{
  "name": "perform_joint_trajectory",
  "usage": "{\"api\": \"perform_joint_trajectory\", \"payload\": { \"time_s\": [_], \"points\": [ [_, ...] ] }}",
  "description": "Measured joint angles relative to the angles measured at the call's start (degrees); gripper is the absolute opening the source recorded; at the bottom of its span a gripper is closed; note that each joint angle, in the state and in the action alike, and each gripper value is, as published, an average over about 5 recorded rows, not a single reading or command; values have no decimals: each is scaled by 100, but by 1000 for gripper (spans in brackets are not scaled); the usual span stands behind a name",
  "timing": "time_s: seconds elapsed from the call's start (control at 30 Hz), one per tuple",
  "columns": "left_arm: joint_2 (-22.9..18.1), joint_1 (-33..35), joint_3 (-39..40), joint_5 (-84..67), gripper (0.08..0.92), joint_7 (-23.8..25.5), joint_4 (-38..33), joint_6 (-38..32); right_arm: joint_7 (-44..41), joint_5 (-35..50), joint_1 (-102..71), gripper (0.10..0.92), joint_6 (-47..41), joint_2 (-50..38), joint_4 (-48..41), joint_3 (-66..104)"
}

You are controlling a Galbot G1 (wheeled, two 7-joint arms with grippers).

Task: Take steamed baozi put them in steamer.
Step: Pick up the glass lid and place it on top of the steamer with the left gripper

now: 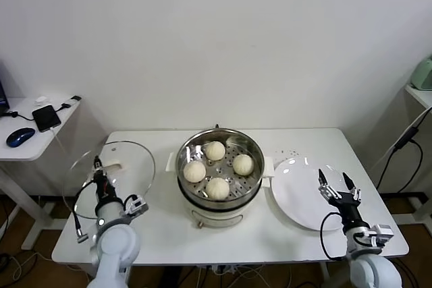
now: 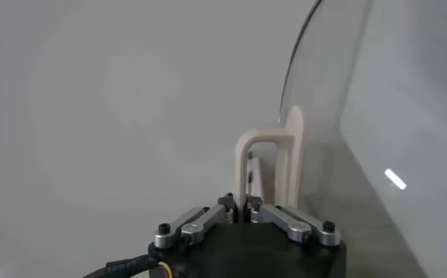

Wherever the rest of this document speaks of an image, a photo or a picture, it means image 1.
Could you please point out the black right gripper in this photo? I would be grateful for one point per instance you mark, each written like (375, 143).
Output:
(349, 208)

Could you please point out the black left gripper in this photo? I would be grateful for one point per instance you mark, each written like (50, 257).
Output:
(104, 190)

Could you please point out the round glass pot lid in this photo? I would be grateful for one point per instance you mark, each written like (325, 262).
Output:
(135, 160)

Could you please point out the white steamed baozi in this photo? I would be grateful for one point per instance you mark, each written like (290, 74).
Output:
(215, 150)
(194, 171)
(218, 188)
(243, 164)

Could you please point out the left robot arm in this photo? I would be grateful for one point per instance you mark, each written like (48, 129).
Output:
(116, 244)

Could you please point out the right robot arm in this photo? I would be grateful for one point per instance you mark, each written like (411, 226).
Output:
(374, 267)

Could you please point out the perforated steel steamer basket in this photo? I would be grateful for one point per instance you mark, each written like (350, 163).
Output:
(256, 153)

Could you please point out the white round plate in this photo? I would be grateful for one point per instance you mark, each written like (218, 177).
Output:
(290, 197)

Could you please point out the white side desk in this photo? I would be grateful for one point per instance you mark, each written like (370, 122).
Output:
(33, 149)

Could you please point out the black smartphone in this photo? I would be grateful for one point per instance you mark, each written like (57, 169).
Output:
(46, 118)

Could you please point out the blue computer mouse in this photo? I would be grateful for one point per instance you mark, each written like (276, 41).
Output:
(20, 137)

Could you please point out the small white earbud case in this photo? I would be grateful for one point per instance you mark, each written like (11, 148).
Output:
(41, 100)

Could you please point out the white shelf board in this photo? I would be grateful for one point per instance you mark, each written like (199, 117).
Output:
(420, 96)

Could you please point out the cream electric cooker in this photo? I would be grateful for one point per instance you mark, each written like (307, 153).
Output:
(219, 217)

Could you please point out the dark laptop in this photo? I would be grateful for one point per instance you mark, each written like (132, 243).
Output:
(2, 95)

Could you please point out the mint green appliance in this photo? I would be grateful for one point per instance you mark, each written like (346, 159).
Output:
(423, 75)

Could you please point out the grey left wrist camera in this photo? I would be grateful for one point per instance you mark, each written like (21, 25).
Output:
(136, 204)

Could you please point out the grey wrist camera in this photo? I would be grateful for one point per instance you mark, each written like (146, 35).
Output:
(382, 235)
(136, 204)

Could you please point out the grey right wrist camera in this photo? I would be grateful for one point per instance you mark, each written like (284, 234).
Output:
(382, 235)

